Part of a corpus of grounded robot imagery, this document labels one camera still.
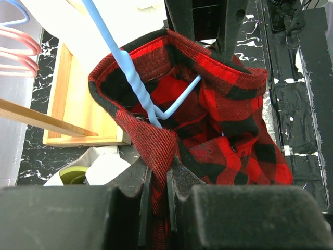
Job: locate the light blue wire hanger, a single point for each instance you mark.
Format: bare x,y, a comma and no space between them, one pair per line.
155,114

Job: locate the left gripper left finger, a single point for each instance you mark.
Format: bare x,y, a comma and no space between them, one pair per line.
112,216

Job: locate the green laundry basket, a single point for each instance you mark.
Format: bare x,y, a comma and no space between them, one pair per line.
73,175

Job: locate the wooden clothes rack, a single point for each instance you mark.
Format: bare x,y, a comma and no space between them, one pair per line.
73,118

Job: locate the red black plaid shirt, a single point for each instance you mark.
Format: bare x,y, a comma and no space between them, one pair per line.
218,132

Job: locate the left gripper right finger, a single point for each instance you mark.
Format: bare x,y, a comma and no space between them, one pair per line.
241,217

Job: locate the white shirt on hanger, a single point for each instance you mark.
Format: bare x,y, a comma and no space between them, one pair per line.
70,22

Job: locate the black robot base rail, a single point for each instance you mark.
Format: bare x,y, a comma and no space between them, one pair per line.
300,83

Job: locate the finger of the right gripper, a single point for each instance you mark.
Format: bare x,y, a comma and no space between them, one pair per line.
232,15
180,17

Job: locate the pink wire hanger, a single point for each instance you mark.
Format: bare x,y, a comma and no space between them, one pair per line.
28,67

